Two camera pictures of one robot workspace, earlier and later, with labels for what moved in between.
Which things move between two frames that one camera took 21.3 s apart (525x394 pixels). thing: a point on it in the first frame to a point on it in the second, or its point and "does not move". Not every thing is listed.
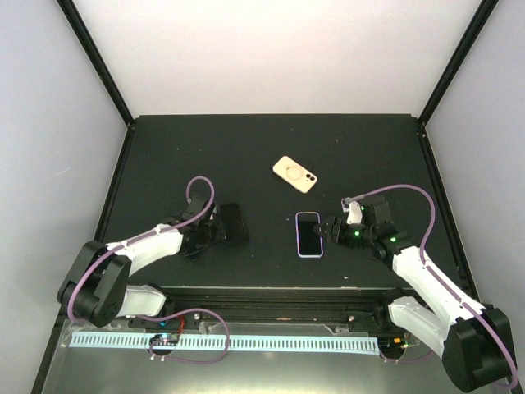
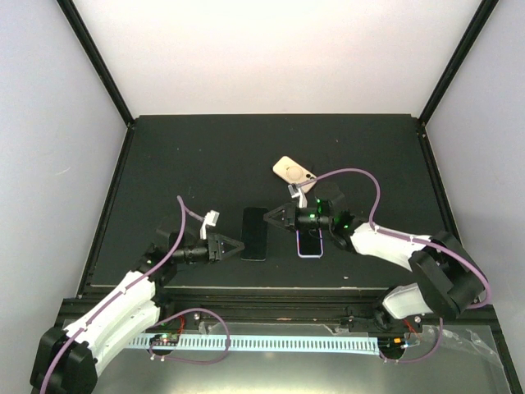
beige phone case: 292,172 does not move
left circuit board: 164,340 does not move
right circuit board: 392,344 does not move
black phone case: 234,229 to 254,234
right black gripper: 335,225 to 289,211
